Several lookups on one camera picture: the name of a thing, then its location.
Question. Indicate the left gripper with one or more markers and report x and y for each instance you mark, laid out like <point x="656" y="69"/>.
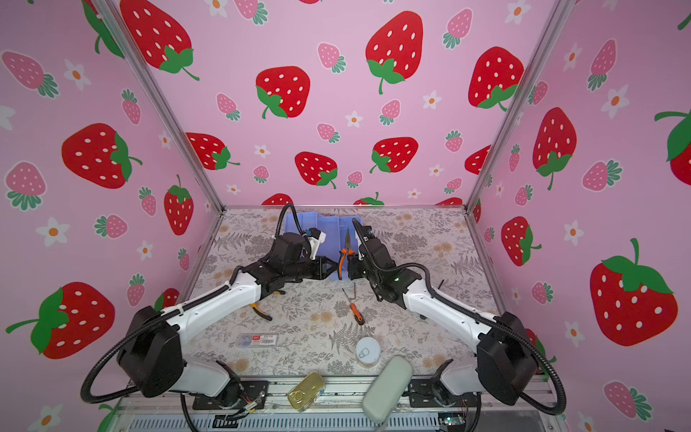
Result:
<point x="321" y="270"/>

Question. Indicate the yellow handled black pliers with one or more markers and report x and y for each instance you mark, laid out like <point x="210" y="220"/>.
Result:
<point x="260" y="296"/>

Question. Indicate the grey green glasses case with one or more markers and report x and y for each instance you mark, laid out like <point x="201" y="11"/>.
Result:
<point x="386" y="390"/>

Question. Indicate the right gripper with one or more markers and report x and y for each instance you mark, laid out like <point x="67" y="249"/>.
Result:
<point x="354" y="261"/>

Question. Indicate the aluminium front rail frame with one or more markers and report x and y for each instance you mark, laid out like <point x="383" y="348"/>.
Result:
<point x="339" y="408"/>

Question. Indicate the orange handled small tool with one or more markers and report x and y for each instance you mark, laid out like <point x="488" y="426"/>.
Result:
<point x="356" y="313"/>

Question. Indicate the gold sardine tin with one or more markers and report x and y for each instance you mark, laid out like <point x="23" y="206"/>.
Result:
<point x="307" y="391"/>

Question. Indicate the orange needle nose pliers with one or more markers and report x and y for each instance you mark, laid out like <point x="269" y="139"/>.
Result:
<point x="345" y="253"/>

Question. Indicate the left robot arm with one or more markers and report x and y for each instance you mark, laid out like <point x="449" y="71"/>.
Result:
<point x="154" y="358"/>

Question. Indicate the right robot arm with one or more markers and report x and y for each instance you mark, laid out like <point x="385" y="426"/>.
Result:
<point x="502" y="365"/>

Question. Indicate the white tool box pink handle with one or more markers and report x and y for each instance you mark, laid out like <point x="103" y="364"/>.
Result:
<point x="334" y="226"/>

